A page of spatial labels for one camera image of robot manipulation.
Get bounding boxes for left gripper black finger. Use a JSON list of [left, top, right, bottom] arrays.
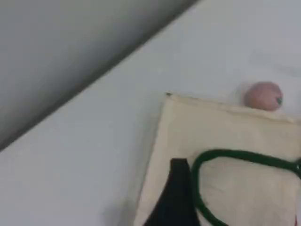
[[143, 158, 200, 226]]

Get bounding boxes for pink round pastry green leaf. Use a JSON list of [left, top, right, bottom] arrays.
[[243, 81, 284, 111]]

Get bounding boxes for white canvas handbag green handles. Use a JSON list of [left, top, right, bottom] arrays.
[[133, 91, 301, 226]]

